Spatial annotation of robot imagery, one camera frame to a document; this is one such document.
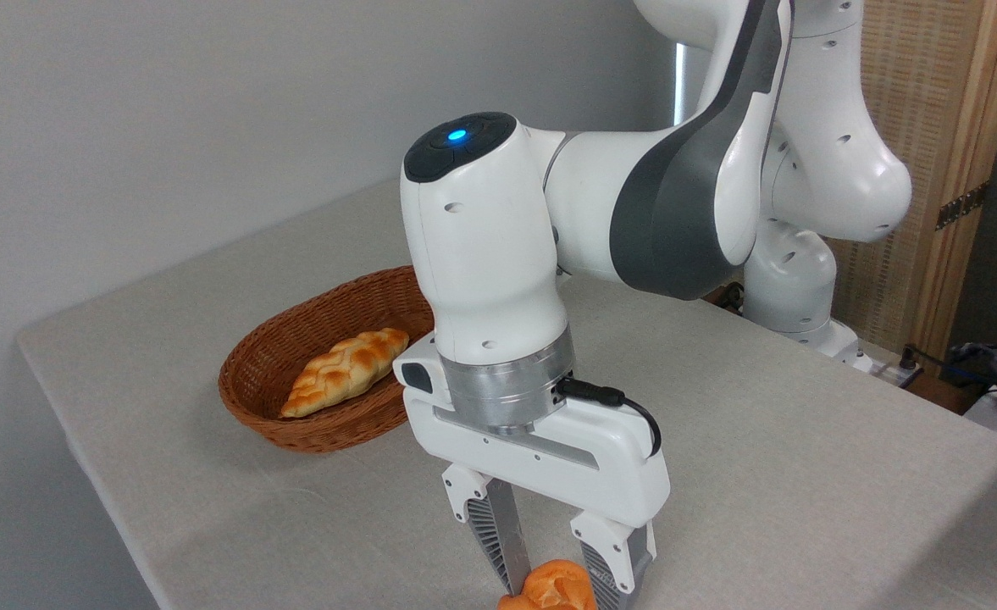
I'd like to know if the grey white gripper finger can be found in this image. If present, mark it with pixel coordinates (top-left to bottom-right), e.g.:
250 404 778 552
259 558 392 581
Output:
441 463 533 596
570 511 656 610

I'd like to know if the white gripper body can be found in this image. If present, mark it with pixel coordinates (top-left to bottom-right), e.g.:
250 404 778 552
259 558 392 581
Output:
392 332 671 531

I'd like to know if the round knotted bread roll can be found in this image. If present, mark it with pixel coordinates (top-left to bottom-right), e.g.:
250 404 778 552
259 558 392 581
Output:
497 559 598 610

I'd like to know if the brown wicker basket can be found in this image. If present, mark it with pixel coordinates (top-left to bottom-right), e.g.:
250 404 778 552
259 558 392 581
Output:
218 266 436 454

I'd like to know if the long braided bread loaf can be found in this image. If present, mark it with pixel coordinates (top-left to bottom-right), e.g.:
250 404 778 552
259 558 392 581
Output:
281 328 410 419

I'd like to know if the grey tablecloth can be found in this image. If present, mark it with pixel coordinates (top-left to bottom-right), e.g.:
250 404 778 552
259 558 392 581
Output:
17 178 997 610

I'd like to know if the dark metal hinge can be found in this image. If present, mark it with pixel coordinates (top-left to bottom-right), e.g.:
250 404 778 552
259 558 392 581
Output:
936 182 989 231

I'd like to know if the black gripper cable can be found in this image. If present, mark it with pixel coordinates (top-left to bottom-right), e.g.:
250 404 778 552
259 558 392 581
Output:
555 377 662 458

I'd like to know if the black base plug cable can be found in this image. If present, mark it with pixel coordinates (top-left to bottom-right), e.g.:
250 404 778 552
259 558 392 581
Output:
898 343 973 378

